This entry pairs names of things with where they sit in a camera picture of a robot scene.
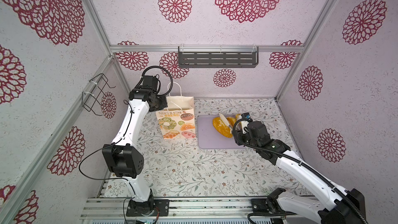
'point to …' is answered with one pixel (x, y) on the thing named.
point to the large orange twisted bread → (222, 127)
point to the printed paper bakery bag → (178, 120)
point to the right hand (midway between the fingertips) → (236, 128)
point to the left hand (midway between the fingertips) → (162, 108)
